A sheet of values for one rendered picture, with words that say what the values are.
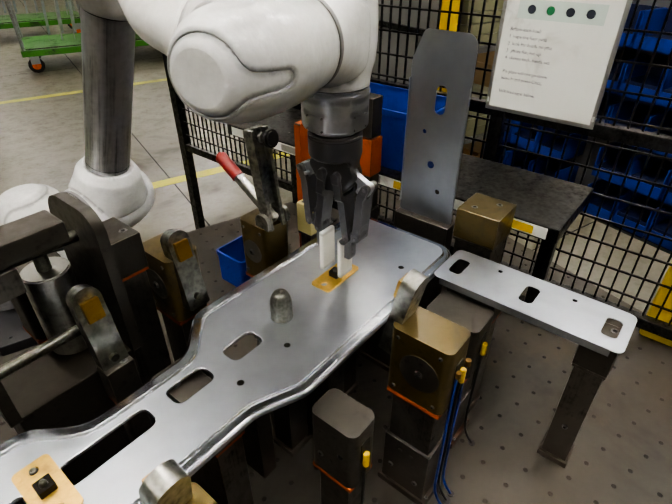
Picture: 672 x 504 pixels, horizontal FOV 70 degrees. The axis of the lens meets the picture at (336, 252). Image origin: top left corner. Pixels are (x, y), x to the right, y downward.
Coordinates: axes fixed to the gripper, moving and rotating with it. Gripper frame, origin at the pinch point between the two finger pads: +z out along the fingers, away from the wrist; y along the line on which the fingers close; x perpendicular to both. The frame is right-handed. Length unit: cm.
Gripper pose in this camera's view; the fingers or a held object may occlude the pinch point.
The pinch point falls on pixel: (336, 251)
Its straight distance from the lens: 75.8
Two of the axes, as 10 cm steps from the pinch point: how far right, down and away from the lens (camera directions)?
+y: 7.8, 3.5, -5.2
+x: 6.3, -4.4, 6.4
